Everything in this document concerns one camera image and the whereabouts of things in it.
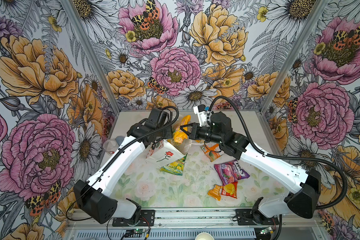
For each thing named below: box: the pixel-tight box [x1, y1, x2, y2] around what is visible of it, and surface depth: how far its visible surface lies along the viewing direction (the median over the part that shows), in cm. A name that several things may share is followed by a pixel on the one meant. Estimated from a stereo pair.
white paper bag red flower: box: [146, 139, 195, 167], surface depth 76 cm
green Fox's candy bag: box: [160, 152, 188, 176], surface depth 91 cm
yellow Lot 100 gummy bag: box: [173, 115, 191, 144], surface depth 68 cm
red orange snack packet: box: [208, 181, 239, 201], surface depth 83 cm
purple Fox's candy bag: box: [214, 159, 251, 186], surface depth 88 cm
